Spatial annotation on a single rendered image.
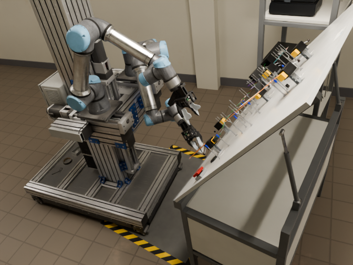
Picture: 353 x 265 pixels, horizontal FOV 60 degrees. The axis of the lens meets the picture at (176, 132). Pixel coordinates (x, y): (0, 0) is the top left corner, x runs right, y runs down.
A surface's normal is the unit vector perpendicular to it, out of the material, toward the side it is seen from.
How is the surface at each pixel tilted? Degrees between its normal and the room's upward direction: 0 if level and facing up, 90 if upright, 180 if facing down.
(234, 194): 0
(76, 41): 83
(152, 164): 0
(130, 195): 0
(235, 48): 90
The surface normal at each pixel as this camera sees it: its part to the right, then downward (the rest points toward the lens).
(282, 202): -0.12, -0.77
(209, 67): -0.37, 0.62
